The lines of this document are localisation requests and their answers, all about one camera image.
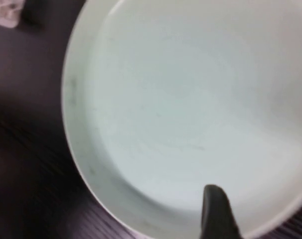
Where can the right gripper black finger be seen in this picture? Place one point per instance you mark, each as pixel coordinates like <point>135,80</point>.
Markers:
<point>217,214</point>

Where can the pale green plate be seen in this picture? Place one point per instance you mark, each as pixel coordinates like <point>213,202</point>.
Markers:
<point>166,99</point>

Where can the white wall charger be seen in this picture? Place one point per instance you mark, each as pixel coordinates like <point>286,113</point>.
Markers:
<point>6,12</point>

